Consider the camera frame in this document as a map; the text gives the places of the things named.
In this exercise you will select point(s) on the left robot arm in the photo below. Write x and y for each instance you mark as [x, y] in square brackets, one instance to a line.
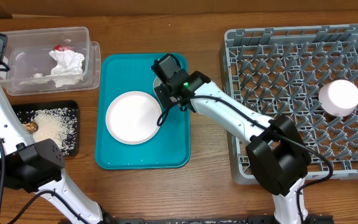
[39, 167]

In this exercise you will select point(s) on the small white plate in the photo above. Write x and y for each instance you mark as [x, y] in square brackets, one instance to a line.
[339, 98]

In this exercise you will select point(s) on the grey metal bowl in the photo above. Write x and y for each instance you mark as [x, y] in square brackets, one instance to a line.
[157, 82]

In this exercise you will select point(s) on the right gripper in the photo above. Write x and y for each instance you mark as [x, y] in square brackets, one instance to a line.
[165, 94]

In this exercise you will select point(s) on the teal serving tray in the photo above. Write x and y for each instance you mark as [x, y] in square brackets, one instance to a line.
[169, 148]

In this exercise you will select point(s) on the black plastic tray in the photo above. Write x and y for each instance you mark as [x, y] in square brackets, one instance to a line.
[46, 105]

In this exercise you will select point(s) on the rice leftovers pile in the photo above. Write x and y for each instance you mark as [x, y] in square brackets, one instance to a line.
[59, 124]

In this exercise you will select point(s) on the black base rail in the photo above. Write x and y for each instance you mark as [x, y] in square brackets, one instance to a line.
[260, 219]

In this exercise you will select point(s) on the large white plate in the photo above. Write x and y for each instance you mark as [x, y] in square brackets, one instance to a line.
[131, 118]

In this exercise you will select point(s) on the white napkin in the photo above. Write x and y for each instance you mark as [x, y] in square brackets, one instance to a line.
[68, 70]

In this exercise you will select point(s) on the brown food scrap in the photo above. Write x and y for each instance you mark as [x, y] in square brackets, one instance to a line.
[31, 127]

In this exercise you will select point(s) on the clear plastic storage bin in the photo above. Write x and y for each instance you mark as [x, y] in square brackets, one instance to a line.
[27, 54]

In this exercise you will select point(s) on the red snack wrapper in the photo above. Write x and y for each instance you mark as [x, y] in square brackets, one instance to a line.
[62, 48]

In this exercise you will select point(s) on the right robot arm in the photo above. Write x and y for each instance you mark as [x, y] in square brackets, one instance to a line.
[277, 156]

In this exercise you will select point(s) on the grey dishwasher rack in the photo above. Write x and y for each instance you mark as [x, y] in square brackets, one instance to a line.
[279, 71]

